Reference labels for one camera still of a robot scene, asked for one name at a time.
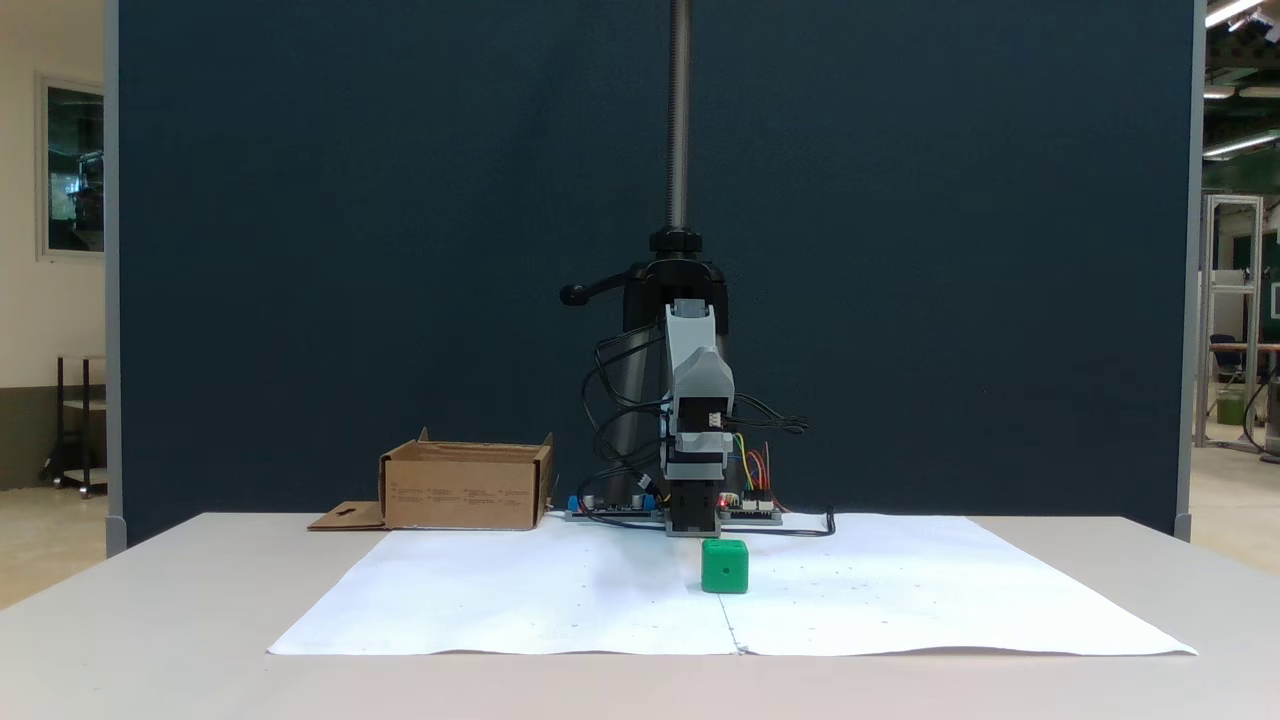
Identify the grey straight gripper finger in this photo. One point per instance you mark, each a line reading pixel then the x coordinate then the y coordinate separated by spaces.
pixel 696 471

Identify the green dice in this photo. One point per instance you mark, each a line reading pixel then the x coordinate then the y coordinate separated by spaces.
pixel 724 566

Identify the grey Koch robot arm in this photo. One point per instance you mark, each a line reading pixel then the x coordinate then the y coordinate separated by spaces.
pixel 697 375

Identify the green bin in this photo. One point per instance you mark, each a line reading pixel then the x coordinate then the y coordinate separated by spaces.
pixel 1231 410

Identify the circuit board with jumper headers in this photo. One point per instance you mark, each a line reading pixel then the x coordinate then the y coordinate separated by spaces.
pixel 752 513

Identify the circuit board with blue terminals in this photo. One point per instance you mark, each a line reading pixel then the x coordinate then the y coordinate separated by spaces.
pixel 610 510

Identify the white paper sheet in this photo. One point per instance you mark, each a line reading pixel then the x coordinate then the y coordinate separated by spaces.
pixel 560 600

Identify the brown cardboard box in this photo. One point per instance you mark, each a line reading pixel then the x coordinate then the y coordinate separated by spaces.
pixel 460 490

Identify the black tripod with metal pole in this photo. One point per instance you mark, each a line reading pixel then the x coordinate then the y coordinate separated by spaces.
pixel 678 100

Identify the dark blue partition panel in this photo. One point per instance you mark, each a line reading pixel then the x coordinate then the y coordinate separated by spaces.
pixel 300 200

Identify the blue chair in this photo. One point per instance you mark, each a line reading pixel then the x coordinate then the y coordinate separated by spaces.
pixel 1226 352

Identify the ceiling strip light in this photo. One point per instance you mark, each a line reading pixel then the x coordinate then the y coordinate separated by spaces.
pixel 1240 145
pixel 1230 10

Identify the black wheeled cart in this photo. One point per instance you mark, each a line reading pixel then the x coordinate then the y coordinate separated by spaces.
pixel 62 420

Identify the silver metal frame rack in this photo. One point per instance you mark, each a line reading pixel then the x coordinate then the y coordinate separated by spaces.
pixel 1232 290

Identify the framed wall window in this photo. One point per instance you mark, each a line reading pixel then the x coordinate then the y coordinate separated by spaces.
pixel 75 165

